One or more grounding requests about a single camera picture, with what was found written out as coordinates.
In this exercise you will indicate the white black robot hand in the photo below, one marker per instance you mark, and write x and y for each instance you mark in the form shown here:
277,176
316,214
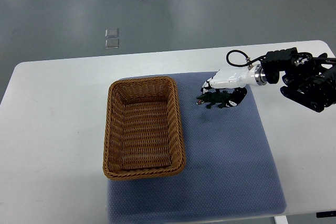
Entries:
234,80

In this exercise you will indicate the dark green toy crocodile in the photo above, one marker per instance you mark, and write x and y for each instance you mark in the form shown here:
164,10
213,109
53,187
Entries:
212,98

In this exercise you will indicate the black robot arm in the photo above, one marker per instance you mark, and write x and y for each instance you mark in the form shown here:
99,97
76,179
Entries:
309,80

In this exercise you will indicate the brown wicker basket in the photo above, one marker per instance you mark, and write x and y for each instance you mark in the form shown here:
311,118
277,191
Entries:
143,134

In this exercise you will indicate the blue-grey fabric mat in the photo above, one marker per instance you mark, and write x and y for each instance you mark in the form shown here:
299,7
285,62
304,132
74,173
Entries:
229,173

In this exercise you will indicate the lower floor socket plate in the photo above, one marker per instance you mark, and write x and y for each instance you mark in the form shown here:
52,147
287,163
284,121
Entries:
112,43

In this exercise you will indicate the floor socket plate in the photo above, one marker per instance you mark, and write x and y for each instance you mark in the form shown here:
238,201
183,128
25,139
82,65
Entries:
112,32
112,43

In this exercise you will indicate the upper floor socket plate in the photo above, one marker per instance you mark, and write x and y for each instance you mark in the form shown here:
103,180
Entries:
112,32

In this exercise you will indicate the white table leg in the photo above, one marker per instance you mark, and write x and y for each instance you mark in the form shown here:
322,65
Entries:
281,220

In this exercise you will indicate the black table control panel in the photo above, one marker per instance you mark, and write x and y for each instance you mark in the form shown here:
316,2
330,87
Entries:
326,214

